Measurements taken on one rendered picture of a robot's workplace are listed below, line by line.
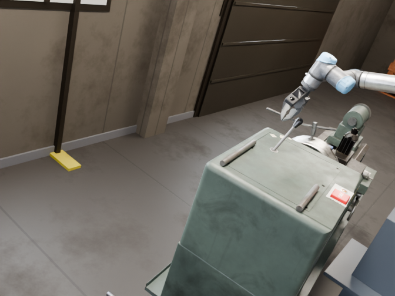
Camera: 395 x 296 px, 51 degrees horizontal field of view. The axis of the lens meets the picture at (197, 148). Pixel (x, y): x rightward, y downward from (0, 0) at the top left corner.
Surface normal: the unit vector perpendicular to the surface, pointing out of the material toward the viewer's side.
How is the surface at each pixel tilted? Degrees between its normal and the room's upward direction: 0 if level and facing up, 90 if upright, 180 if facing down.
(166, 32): 90
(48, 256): 0
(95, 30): 90
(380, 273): 90
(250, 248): 90
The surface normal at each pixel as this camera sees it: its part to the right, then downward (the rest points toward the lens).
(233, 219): -0.53, 0.27
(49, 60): 0.75, 0.48
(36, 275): 0.27, -0.85
